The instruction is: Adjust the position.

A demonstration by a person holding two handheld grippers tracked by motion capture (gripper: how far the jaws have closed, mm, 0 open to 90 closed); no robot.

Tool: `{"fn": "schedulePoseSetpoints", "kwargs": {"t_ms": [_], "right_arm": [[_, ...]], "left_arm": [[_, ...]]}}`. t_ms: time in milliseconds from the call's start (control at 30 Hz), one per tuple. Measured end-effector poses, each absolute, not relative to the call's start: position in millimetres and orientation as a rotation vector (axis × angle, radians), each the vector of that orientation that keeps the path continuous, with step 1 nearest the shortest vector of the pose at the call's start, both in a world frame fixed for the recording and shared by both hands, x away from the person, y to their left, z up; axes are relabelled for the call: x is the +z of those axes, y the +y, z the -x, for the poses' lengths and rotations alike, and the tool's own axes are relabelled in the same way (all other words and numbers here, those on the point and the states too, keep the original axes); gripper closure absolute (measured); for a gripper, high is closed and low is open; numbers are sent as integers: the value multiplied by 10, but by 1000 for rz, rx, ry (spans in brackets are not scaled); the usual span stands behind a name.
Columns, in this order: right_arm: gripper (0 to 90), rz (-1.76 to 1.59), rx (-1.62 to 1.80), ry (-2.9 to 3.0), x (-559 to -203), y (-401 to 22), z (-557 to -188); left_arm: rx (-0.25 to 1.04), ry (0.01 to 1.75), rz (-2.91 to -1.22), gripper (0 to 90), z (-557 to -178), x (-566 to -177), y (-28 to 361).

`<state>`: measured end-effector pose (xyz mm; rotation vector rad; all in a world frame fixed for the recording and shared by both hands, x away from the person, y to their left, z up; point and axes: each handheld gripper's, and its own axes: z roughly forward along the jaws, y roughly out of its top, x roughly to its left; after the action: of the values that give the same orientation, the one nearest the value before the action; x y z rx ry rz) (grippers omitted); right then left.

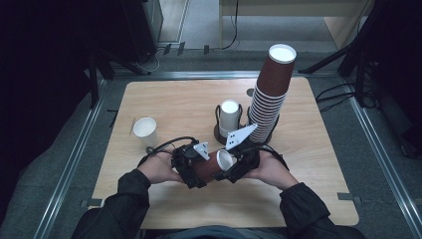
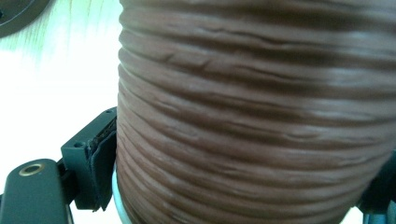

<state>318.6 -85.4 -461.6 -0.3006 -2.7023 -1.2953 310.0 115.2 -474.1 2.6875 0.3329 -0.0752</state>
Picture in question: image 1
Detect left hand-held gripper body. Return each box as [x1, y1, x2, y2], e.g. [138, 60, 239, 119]
[170, 141, 212, 187]

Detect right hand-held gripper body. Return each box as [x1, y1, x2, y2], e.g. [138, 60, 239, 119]
[224, 122, 262, 184]

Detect single brown paper cup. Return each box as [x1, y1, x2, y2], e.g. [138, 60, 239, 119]
[193, 148, 235, 183]

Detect dark holder with brown stack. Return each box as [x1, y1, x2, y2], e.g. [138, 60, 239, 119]
[246, 106, 281, 146]

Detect dark holder with white stack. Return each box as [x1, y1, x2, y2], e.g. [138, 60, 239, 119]
[213, 103, 246, 146]

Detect stack of white paper cups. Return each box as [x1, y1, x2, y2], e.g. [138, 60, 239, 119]
[219, 99, 241, 138]

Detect single white paper cup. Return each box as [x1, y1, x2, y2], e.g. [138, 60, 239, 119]
[132, 117, 158, 148]

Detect stack of brown paper cups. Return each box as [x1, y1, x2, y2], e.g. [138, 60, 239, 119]
[248, 43, 298, 144]

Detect person's left hand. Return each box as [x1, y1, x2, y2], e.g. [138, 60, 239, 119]
[137, 151, 184, 185]

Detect person's right hand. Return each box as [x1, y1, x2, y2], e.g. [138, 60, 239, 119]
[244, 150, 300, 191]

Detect black metal stand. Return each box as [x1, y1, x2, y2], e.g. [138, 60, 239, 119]
[87, 49, 154, 110]

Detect black cabinet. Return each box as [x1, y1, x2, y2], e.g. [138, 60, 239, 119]
[118, 0, 164, 63]

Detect black tripod stand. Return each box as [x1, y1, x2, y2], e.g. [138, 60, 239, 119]
[298, 0, 422, 109]

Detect light wooden furniture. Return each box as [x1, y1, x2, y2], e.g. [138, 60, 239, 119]
[218, 0, 377, 51]

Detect left hand-held gripper black cable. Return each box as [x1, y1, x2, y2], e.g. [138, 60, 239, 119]
[136, 135, 200, 168]

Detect hand-held gripper black cable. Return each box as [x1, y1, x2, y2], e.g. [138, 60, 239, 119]
[136, 135, 200, 168]
[252, 143, 291, 172]

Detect right hand-held gripper black cable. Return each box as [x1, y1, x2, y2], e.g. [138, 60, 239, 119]
[252, 143, 291, 172]

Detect metal floor rail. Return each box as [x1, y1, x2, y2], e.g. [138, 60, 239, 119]
[110, 69, 336, 82]
[31, 79, 112, 239]
[342, 79, 422, 239]

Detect grey table bracket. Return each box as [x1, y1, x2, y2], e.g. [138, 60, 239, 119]
[80, 197, 105, 209]
[336, 191, 363, 205]

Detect white floor cable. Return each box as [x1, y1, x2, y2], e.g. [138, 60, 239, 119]
[137, 46, 167, 75]

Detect black floor cables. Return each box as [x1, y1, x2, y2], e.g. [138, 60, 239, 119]
[315, 82, 366, 114]

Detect black hanging cable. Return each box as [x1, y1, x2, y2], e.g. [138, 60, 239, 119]
[217, 0, 241, 52]

